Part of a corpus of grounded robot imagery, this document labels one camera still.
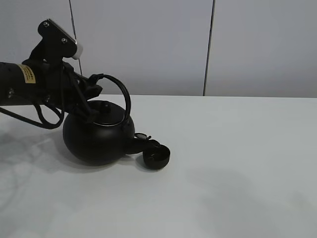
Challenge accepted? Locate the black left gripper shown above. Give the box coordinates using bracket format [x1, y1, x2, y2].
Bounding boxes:
[22, 42, 103, 122]

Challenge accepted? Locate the black round teapot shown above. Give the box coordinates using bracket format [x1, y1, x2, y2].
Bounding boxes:
[63, 74, 162, 165]

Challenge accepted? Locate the small black teacup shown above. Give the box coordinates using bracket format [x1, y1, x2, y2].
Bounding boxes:
[143, 145, 171, 170]

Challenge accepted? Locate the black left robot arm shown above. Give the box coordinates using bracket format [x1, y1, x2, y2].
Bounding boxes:
[0, 41, 102, 129]

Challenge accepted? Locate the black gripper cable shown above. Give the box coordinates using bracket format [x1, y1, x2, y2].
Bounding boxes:
[0, 94, 65, 130]

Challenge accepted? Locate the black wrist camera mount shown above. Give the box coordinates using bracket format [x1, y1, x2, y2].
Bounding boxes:
[38, 18, 83, 61]

